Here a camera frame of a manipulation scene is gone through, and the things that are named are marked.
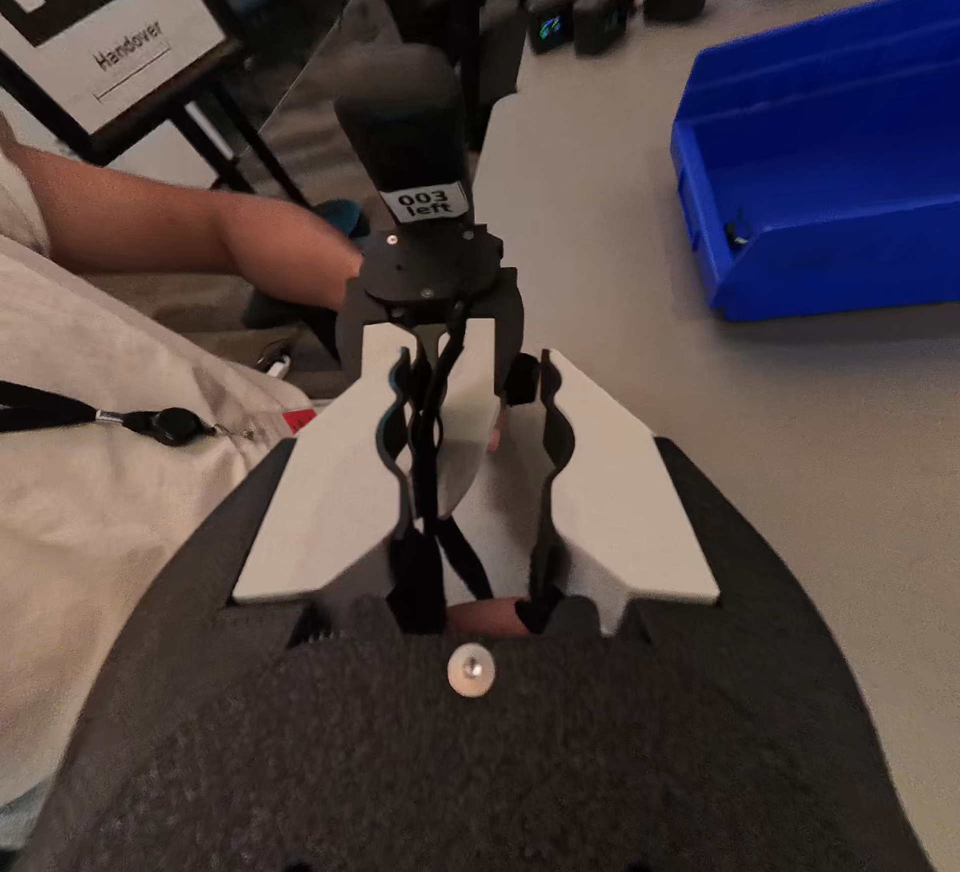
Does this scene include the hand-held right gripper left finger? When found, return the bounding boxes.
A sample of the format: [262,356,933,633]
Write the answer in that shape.
[232,347,447,636]

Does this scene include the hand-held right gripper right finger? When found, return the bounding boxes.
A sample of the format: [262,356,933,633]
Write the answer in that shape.
[517,348,723,638]

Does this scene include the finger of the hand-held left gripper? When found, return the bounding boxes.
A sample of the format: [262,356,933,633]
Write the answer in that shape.
[361,323,418,384]
[438,320,505,520]

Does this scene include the black elastic strap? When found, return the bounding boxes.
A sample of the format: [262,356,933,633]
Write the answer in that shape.
[405,328,496,606]

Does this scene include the blue plastic bin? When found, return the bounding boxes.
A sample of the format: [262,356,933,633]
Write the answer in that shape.
[669,0,960,324]

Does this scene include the person's left forearm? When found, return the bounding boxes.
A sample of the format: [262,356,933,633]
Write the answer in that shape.
[15,140,365,310]

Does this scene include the black badge reel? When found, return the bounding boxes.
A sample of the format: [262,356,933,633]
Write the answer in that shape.
[123,407,219,447]

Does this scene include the black charger with display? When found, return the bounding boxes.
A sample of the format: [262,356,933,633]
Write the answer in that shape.
[573,0,631,59]
[528,2,575,55]

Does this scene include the large framed tag sign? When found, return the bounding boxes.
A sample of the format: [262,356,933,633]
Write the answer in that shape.
[0,0,245,168]

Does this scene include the black lanyard strap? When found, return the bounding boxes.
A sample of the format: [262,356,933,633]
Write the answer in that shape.
[0,380,125,434]

